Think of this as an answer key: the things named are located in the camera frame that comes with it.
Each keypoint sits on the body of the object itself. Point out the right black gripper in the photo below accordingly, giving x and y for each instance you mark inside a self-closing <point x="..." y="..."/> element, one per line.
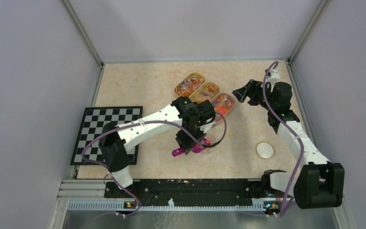
<point x="255" y="87"/>

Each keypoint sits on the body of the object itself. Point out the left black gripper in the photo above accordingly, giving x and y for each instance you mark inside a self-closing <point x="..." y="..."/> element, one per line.
<point x="184" y="142"/>

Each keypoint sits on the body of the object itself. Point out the purple plastic scoop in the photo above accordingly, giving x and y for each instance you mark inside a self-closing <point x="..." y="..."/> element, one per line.
<point x="182" y="151"/>

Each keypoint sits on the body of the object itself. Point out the clear plastic cup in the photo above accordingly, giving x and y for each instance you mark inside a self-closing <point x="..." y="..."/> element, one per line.
<point x="209" y="139"/>

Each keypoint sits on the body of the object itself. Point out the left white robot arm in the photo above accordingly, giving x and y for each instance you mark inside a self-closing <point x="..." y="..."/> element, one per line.
<point x="192" y="119"/>

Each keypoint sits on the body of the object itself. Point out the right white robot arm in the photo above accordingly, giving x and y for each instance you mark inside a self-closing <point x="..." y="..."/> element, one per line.
<point x="320" y="182"/>

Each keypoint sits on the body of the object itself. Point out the tray of orange pink candies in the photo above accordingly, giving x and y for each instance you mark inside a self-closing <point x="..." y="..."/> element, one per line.
<point x="223" y="103"/>

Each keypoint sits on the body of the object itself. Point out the tray of yellow purple candies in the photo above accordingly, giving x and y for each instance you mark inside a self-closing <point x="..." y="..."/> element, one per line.
<point x="208" y="91"/>

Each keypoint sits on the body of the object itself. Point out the tray of striped candies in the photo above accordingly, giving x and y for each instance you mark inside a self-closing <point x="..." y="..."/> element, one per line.
<point x="189" y="85"/>

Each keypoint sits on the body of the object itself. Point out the white round lid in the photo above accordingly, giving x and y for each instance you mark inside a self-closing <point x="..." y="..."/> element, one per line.
<point x="264" y="150"/>

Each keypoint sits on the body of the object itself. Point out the black white checkerboard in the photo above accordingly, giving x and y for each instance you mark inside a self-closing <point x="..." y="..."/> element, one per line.
<point x="93" y="121"/>

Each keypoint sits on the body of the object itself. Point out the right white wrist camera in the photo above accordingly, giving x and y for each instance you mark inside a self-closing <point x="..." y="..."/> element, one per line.
<point x="273" y="77"/>

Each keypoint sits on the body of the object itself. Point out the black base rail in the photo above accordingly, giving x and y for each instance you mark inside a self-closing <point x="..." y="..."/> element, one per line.
<point x="240" y="192"/>

